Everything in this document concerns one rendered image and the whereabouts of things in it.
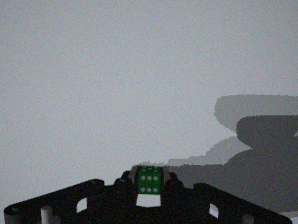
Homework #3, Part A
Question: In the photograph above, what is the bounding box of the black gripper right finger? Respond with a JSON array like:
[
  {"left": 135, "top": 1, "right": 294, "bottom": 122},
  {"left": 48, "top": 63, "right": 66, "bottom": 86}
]
[{"left": 160, "top": 167, "right": 293, "bottom": 224}]

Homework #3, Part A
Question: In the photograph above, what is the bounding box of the green die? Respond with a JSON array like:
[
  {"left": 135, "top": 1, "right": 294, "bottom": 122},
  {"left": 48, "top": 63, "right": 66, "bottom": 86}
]
[{"left": 138, "top": 166, "right": 161, "bottom": 195}]

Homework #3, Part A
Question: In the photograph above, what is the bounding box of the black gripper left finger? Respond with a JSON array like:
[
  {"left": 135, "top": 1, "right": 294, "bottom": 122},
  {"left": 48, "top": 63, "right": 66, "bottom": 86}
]
[{"left": 4, "top": 166, "right": 140, "bottom": 224}]

